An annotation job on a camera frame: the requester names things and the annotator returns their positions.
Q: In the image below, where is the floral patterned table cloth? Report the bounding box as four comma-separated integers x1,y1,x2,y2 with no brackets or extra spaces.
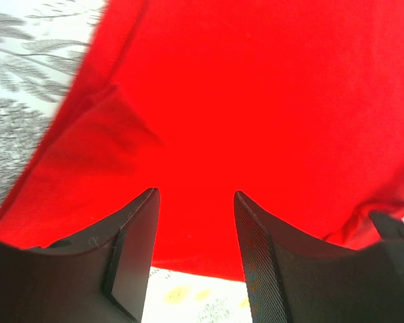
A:
0,1,251,322

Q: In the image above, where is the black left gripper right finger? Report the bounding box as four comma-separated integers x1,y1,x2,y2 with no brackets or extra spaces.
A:
234,191,404,323

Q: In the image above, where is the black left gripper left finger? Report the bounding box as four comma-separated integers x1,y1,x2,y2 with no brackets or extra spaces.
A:
0,188,160,322

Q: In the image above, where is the red t shirt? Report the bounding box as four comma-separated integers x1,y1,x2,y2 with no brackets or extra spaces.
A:
0,1,404,280

